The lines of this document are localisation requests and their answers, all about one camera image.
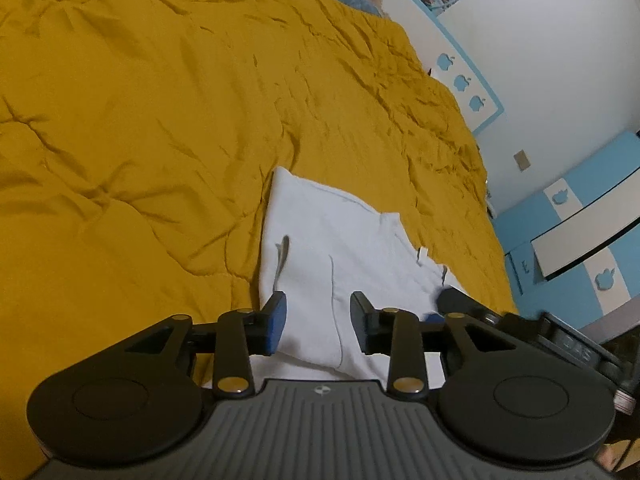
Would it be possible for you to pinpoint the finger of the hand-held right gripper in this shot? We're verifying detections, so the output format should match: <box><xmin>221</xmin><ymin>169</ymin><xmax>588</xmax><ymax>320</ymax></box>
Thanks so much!
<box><xmin>422</xmin><ymin>285</ymin><xmax>493</xmax><ymax>328</ymax></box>

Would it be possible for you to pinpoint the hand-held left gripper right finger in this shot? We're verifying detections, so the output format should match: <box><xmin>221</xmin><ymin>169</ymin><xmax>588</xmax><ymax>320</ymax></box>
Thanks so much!
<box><xmin>350</xmin><ymin>290</ymin><xmax>506</xmax><ymax>395</ymax></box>

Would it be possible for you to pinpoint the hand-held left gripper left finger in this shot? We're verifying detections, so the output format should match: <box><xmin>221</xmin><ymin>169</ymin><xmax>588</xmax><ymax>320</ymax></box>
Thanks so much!
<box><xmin>122</xmin><ymin>291</ymin><xmax>289</xmax><ymax>395</ymax></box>

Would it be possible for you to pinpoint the white printed t-shirt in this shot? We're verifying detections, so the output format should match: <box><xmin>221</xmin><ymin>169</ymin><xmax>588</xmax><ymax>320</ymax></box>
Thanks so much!
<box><xmin>257</xmin><ymin>166</ymin><xmax>468</xmax><ymax>391</ymax></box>

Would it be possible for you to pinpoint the blue and white wardrobe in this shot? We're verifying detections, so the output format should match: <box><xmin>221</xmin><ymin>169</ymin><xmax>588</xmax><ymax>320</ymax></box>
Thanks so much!
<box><xmin>492</xmin><ymin>130</ymin><xmax>640</xmax><ymax>346</ymax></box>

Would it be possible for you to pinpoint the tall wardrobe mirror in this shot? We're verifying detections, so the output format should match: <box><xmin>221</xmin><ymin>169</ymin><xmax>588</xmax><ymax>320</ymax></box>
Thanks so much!
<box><xmin>530</xmin><ymin>165</ymin><xmax>640</xmax><ymax>281</ymax></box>

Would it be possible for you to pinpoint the mustard yellow quilted blanket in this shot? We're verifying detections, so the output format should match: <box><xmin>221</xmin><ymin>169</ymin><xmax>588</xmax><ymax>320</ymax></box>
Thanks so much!
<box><xmin>0</xmin><ymin>0</ymin><xmax>521</xmax><ymax>466</ymax></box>

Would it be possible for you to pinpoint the white and blue headboard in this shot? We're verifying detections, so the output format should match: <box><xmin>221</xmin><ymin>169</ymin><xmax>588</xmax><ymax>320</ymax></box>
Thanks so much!
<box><xmin>282</xmin><ymin>0</ymin><xmax>505</xmax><ymax>137</ymax></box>

